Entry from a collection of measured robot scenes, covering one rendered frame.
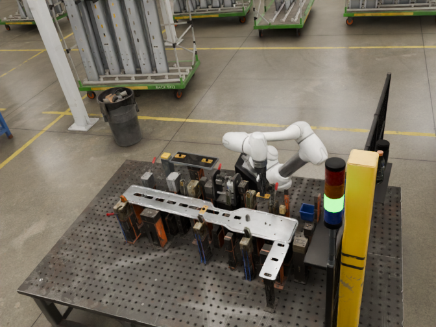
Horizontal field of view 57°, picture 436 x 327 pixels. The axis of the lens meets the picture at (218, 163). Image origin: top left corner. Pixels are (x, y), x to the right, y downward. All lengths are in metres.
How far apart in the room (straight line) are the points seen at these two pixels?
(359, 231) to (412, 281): 2.06
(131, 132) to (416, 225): 3.66
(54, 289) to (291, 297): 1.65
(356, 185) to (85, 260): 2.25
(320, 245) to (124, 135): 3.72
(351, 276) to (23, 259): 3.51
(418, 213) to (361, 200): 2.75
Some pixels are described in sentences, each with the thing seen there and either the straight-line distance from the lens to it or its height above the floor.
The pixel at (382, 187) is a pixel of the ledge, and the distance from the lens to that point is 2.36.
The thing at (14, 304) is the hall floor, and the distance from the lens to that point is 4.32.
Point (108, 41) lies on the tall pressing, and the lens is 7.23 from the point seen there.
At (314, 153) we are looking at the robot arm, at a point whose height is 1.34.
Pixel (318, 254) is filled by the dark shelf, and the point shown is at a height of 1.03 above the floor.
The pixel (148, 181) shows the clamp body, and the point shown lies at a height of 1.03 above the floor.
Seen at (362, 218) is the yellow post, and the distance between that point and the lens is 1.71.
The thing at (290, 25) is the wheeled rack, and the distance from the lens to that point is 8.54.
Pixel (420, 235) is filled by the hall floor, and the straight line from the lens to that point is 4.17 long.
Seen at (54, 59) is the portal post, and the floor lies 1.12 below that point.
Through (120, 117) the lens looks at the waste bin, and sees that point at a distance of 5.51.
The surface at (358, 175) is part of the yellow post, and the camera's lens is 1.58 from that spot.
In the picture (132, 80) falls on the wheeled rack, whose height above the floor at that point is 0.31.
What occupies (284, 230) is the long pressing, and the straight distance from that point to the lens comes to 2.67.
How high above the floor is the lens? 2.93
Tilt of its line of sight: 36 degrees down
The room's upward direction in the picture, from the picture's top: 10 degrees counter-clockwise
